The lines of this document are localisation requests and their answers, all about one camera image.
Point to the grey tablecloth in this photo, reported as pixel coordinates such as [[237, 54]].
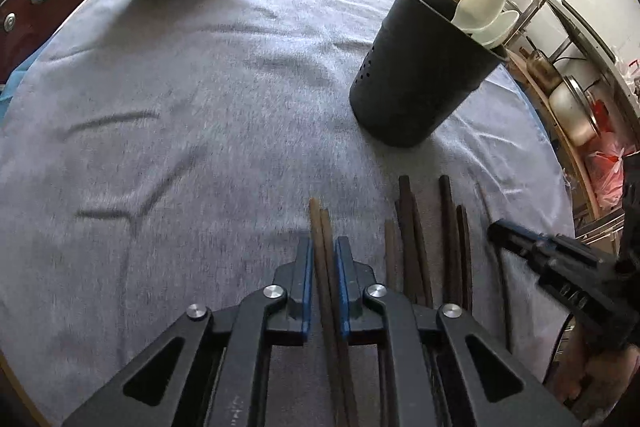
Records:
[[200, 132]]

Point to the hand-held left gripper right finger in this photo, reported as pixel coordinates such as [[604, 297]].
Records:
[[343, 292]]

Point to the red plastic bag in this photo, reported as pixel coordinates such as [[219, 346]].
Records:
[[605, 172]]

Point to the steel pot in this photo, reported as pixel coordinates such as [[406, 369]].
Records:
[[572, 112]]

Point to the brown pot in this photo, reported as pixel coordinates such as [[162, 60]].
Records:
[[539, 69]]

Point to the person's right hand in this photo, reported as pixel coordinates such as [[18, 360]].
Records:
[[600, 382]]

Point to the metal kitchen rack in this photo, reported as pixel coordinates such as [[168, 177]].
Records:
[[580, 32]]

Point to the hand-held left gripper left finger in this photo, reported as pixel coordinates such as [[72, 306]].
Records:
[[305, 292]]

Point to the blue table cover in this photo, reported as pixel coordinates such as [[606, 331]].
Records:
[[17, 77]]

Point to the row of dark chopsticks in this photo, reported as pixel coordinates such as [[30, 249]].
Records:
[[411, 232]]

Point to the black perforated utensil holder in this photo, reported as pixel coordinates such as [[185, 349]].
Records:
[[415, 77]]

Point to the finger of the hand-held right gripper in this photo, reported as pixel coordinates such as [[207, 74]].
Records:
[[515, 249], [525, 234]]

